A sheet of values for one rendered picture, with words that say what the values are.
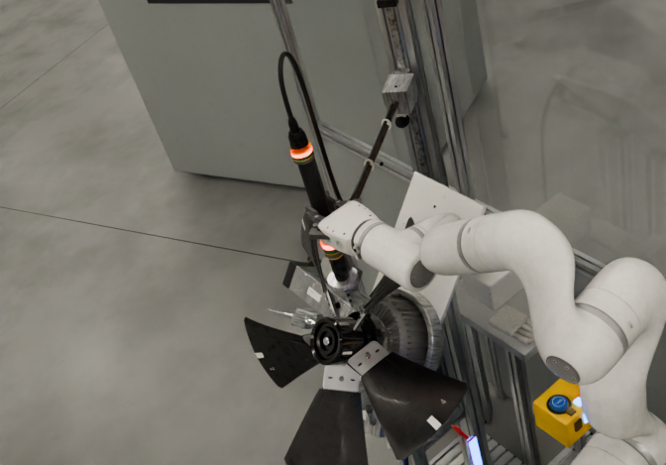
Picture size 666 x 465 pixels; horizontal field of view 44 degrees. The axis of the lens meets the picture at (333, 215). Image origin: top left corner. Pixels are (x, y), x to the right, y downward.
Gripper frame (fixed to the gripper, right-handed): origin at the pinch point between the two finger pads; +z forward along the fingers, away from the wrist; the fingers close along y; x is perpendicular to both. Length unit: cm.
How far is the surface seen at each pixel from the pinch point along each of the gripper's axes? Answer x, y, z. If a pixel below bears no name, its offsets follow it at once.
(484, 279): -68, 51, 15
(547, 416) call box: -60, 21, -35
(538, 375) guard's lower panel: -133, 70, 20
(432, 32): -4, 70, 41
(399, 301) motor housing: -48, 18, 10
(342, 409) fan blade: -60, -10, 3
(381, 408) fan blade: -49, -7, -12
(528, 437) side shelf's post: -143, 53, 10
